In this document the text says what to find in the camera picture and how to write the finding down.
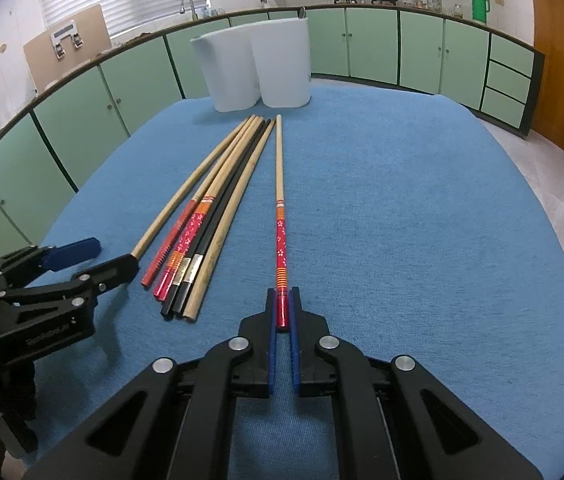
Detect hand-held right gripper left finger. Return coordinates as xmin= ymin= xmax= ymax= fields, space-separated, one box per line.
xmin=22 ymin=287 xmax=279 ymax=480

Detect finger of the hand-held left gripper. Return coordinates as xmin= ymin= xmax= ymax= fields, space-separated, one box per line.
xmin=0 ymin=237 xmax=101 ymax=288
xmin=0 ymin=254 xmax=141 ymax=361

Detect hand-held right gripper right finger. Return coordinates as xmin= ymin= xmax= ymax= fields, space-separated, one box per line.
xmin=287 ymin=286 xmax=545 ymax=480

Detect red striped chopstick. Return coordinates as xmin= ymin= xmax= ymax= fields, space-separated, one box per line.
xmin=141 ymin=116 xmax=263 ymax=289

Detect red floral chopstick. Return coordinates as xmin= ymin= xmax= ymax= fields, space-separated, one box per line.
xmin=274 ymin=115 xmax=291 ymax=333
xmin=152 ymin=117 xmax=265 ymax=301

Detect wooden chopsticks bundle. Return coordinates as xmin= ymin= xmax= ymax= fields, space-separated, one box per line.
xmin=160 ymin=120 xmax=269 ymax=318

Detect black chopstick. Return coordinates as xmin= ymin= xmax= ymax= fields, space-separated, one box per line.
xmin=172 ymin=120 xmax=271 ymax=314

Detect plain bamboo chopstick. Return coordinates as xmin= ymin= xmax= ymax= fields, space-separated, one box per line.
xmin=132 ymin=115 xmax=257 ymax=260
xmin=183 ymin=119 xmax=276 ymax=322

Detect white two-compartment utensil holder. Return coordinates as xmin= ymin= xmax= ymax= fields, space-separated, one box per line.
xmin=190 ymin=16 xmax=311 ymax=113

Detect blue table mat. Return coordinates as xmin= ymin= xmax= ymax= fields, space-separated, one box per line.
xmin=4 ymin=85 xmax=564 ymax=480

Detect brown water purifier panel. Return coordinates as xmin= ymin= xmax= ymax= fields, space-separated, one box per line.
xmin=23 ymin=4 xmax=112 ymax=92

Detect green base kitchen cabinets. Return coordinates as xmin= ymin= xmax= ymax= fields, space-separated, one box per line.
xmin=0 ymin=2 xmax=546 ymax=261

